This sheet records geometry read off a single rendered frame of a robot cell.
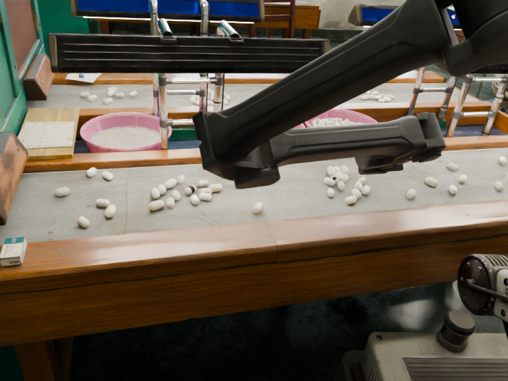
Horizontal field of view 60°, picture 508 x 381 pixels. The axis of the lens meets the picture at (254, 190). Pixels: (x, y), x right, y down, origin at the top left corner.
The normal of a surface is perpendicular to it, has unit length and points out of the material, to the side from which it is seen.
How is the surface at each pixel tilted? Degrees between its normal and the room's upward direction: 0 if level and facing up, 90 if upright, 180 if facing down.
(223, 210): 0
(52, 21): 90
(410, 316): 0
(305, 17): 90
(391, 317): 0
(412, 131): 43
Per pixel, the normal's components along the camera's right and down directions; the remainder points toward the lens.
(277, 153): 0.37, -0.29
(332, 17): 0.23, 0.51
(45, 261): 0.08, -0.85
